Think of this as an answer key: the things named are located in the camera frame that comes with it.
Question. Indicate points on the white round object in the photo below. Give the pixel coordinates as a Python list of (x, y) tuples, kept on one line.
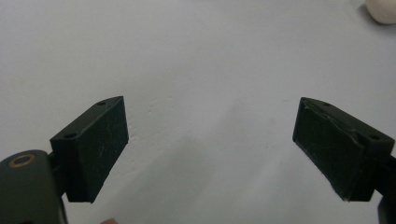
[(382, 10)]

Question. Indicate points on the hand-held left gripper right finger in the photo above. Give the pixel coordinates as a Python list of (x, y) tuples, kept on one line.
[(336, 149)]

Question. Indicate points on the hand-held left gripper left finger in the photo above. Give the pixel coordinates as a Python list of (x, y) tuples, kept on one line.
[(90, 149)]

